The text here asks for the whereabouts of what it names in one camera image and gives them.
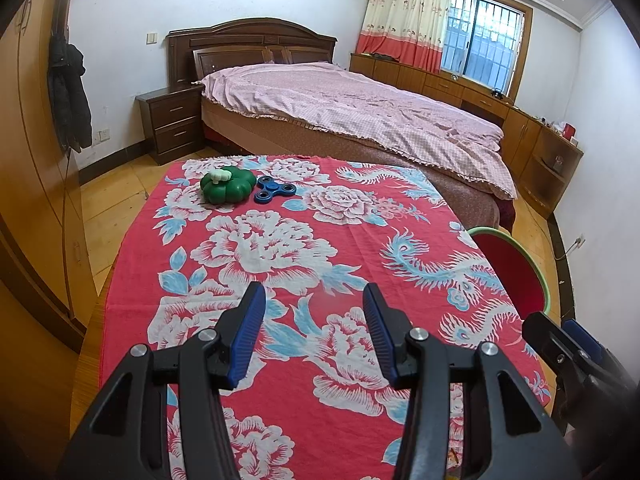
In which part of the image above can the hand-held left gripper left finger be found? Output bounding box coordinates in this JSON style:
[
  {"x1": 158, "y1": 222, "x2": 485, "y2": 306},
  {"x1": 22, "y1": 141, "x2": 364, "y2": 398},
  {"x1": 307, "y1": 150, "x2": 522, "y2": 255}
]
[{"x1": 55, "y1": 281, "x2": 267, "y2": 480}]

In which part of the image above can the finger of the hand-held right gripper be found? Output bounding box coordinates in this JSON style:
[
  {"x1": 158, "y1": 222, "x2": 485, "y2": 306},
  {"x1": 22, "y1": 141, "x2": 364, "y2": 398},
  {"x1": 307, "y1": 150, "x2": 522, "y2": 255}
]
[
  {"x1": 522, "y1": 311, "x2": 606, "y2": 396},
  {"x1": 562, "y1": 319, "x2": 640, "y2": 401}
]

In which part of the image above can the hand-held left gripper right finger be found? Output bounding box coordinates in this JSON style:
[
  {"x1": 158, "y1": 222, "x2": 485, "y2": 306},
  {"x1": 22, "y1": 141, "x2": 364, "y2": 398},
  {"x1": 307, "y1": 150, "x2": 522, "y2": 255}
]
[{"x1": 362, "y1": 282, "x2": 581, "y2": 480}]

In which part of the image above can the red basin with green rim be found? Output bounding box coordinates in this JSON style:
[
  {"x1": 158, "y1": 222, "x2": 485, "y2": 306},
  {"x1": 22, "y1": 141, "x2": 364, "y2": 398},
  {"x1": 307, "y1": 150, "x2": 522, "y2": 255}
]
[{"x1": 467, "y1": 227, "x2": 552, "y2": 316}]

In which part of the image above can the red floral tablecloth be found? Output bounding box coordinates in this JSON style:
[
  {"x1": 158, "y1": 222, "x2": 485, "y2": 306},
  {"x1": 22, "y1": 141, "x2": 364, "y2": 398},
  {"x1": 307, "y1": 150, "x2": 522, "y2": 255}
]
[{"x1": 99, "y1": 155, "x2": 551, "y2": 480}]

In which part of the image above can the blue fidget spinner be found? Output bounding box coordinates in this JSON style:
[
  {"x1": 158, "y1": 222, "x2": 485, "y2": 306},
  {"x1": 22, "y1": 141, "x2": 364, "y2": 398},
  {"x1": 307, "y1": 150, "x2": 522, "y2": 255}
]
[{"x1": 253, "y1": 176, "x2": 297, "y2": 204}]

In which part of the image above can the green pumpkin toy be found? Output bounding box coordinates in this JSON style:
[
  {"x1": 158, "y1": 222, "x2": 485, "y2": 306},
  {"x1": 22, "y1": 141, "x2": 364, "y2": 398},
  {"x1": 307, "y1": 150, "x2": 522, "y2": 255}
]
[{"x1": 200, "y1": 166, "x2": 257, "y2": 206}]

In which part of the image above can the long low wooden cabinet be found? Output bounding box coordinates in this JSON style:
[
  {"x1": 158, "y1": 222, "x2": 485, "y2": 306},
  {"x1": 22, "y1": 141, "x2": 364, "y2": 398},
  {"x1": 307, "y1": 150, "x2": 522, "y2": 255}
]
[{"x1": 349, "y1": 52, "x2": 585, "y2": 218}]

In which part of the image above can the dark wooden nightstand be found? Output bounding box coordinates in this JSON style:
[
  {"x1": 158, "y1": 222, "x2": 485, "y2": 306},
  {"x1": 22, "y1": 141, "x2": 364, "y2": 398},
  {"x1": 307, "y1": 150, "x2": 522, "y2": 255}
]
[{"x1": 136, "y1": 82, "x2": 206, "y2": 166}]

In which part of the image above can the pink checked blanket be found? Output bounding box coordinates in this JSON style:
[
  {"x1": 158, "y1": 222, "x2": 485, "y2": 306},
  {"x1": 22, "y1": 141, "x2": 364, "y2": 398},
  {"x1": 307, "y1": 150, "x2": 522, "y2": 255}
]
[{"x1": 195, "y1": 62, "x2": 518, "y2": 198}]

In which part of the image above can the wooden wardrobe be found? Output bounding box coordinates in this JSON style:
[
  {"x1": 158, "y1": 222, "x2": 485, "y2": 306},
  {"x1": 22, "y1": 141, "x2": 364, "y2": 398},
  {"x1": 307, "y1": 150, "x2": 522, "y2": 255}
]
[{"x1": 0, "y1": 0, "x2": 98, "y2": 353}]

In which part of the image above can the wooden bed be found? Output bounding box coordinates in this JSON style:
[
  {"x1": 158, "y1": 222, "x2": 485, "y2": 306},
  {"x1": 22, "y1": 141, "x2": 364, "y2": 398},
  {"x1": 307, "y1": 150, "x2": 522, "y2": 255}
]
[{"x1": 165, "y1": 17, "x2": 518, "y2": 233}]

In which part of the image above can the black hanging jacket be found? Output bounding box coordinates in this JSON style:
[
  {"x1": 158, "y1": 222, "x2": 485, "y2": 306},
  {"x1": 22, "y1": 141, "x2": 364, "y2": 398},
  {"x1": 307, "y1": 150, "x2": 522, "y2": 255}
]
[{"x1": 47, "y1": 35, "x2": 94, "y2": 153}]

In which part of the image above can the barred window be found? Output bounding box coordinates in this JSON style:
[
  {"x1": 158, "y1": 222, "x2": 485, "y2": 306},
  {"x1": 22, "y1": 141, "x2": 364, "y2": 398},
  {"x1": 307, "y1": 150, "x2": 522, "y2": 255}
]
[{"x1": 440, "y1": 0, "x2": 533, "y2": 101}]

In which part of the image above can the cream and red curtain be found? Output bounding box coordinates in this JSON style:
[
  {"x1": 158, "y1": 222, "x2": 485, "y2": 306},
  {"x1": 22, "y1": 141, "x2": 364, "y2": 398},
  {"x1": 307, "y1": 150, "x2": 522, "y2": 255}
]
[{"x1": 357, "y1": 0, "x2": 453, "y2": 72}]

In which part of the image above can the wall socket with cable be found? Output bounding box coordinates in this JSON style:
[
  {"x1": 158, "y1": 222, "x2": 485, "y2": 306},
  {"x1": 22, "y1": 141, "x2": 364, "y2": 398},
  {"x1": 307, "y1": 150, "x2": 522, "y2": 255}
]
[{"x1": 555, "y1": 234, "x2": 587, "y2": 261}]

